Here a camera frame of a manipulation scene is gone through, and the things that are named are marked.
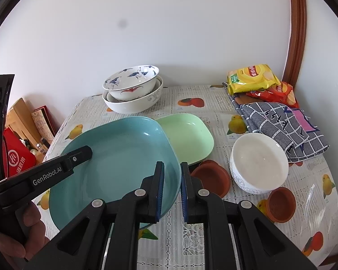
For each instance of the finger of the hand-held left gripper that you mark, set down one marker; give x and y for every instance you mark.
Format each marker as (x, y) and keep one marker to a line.
(79, 156)

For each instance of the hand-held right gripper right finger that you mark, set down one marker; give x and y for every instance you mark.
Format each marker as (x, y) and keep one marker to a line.
(184, 194)

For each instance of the person's left hand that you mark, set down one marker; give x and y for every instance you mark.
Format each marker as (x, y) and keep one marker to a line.
(35, 230)

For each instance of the yellow chip bag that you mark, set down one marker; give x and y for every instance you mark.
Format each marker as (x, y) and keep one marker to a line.
(250, 77)

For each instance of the green plate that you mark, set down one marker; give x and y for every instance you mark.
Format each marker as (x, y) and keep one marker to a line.
(188, 137)

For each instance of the white bowl with dotted print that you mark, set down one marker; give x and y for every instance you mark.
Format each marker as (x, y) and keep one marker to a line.
(259, 160)

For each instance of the red shopping bag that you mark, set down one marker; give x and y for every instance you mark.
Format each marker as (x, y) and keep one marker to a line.
(17, 157)

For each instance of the white bowl with painted birds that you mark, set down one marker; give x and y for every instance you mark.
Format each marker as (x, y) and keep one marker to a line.
(129, 90)

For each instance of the red box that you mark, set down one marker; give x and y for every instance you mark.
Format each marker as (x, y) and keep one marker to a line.
(40, 123)

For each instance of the fruit print tablecloth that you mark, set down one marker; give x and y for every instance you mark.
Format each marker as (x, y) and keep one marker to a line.
(169, 101)

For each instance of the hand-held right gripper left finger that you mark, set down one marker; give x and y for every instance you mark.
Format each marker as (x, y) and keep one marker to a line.
(159, 191)

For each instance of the brown clay saucer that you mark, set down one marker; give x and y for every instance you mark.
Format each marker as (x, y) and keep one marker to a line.
(281, 205)
(214, 174)

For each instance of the blue plate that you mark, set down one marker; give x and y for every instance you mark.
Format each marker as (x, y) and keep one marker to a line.
(115, 152)

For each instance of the wooden cutting board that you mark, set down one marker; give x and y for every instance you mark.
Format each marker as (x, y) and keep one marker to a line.
(19, 112)

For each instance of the grey checked cloth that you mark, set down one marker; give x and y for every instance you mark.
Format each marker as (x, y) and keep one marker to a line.
(270, 123)

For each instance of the brown wooden door frame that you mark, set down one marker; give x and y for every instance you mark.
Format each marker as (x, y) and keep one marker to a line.
(297, 33)

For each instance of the white bowl with grey scrolls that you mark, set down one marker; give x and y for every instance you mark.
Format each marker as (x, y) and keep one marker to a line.
(129, 107)

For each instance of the red chip bag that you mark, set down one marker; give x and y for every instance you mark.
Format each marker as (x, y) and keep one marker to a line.
(281, 92)

